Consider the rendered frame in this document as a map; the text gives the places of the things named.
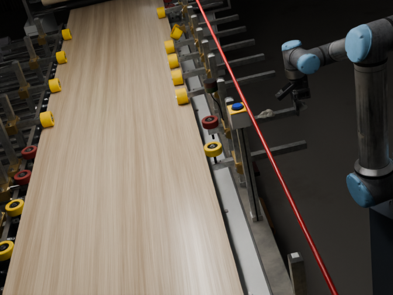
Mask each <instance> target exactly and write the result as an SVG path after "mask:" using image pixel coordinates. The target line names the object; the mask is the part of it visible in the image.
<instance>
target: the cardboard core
mask: <svg viewBox="0 0 393 295"><path fill-rule="evenodd" d="M259 199H260V201H261V204H262V206H263V209H264V212H265V214H266V217H267V219H268V222H269V225H270V227H271V230H272V232H273V235H275V228H274V226H273V223H272V220H271V218H270V215H269V213H268V211H267V208H266V205H265V203H264V200H263V199H262V198H261V197H259Z"/></svg>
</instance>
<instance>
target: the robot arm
mask: <svg viewBox="0 0 393 295"><path fill-rule="evenodd" d="M390 51H393V15H391V16H388V17H385V18H382V19H379V20H375V21H373V22H370V23H366V24H362V25H359V26H357V27H355V28H352V29H351V30H350V31H349V32H348V34H347V36H346V37H345V38H344V39H340V40H335V41H334V42H331V43H328V44H324V45H322V46H318V47H315V48H313V49H309V50H305V49H303V48H302V43H301V41H299V40H292V41H289V42H285V43H284V44H283V45H282V55H283V59H284V67H285V75H286V78H288V80H289V83H288V84H286V85H285V86H284V87H283V88H282V89H280V90H279V92H277V93H276V95H275V96H276V97H277V99H278V100H279V101H281V100H282V99H283V98H284V97H286V96H287V95H288V94H289V93H290V95H291V99H292V104H293V107H294V108H295V111H296V115H297V116H299V113H300V112H301V111H303V110H305V109H307V107H308V106H307V105H305V102H303V101H301V99H308V98H310V97H311V94H310V89H309V86H308V77H307V75H306V74H313V73H315V72H316V71H317V70H318V69H319V67H323V66H326V65H328V64H332V63H335V62H338V61H342V60H344V59H347V58H349V59H350V60H351V61H352V62H353V64H354V77H355V89H356V111H357V133H358V155H359V159H357V160H356V162H355V164H354V173H350V174H349V175H348V176H347V178H346V183H347V187H348V189H349V192H350V194H351V196H352V197H353V199H354V200H355V202H356V203H357V204H358V205H359V206H361V207H363V208H368V207H372V206H376V205H378V204H381V203H383V202H386V201H388V200H389V209H390V210H391V212H392V213H393V158H392V159H390V158H389V142H388V83H387V61H388V52H390Z"/></svg>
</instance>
